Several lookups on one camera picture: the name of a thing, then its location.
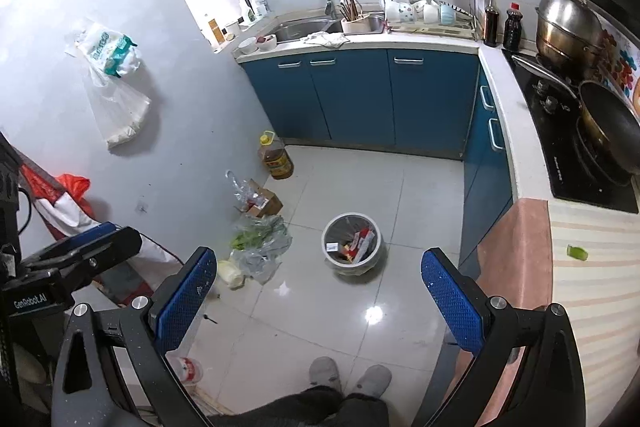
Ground yellow cooking oil bottle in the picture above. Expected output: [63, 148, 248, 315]
[258, 130, 294, 180]

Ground left grey slipper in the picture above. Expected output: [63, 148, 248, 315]
[308, 357, 342, 393]

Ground pink striped counter cloth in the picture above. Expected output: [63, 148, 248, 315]
[459, 198, 639, 426]

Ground dark soy sauce bottle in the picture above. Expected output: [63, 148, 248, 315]
[483, 0, 499, 48]

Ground clear plastic bag vegetables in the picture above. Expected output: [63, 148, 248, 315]
[224, 170, 293, 285]

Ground dark vinegar bottle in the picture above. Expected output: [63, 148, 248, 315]
[502, 2, 523, 52]

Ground stainless steel sink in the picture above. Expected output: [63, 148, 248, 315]
[273, 17, 342, 42]

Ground blue kitchen cabinets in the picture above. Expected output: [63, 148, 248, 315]
[242, 49, 513, 272]

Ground right grey slipper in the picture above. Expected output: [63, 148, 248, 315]
[354, 364, 393, 399]

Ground stainless steel pot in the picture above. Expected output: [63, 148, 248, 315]
[536, 0, 603, 75]

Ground person's right leg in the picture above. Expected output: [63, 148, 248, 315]
[335, 393, 390, 427]

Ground colourful wall sticker sheet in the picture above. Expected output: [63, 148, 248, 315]
[589, 3, 639, 117]

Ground white chopstick holder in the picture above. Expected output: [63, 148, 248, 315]
[338, 0, 385, 36]

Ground green vegetable scrap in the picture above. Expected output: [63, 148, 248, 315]
[566, 245, 589, 262]

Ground person's left leg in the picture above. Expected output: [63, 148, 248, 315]
[207, 386, 344, 427]

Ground white cabbage piece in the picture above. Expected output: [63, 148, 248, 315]
[217, 259, 245, 291]

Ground white long cardboard box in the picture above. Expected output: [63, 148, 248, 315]
[343, 228, 375, 263]

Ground black induction cooktop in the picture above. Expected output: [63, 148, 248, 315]
[503, 51, 639, 213]

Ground white round trash bin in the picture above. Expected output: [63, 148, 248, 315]
[321, 212, 387, 277]

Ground grey slipper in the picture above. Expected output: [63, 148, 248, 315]
[308, 357, 342, 393]
[354, 364, 393, 399]

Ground white hanging plastic bag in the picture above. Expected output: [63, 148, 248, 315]
[65, 20, 151, 150]

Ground black frying pan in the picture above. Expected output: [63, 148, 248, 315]
[511, 54, 639, 176]

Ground red plastic bag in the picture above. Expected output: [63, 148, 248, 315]
[21, 162, 100, 241]

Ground brown cardboard box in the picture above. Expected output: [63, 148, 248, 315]
[244, 179, 283, 218]

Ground person's leg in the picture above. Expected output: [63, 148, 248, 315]
[335, 393, 390, 427]
[207, 386, 344, 427]

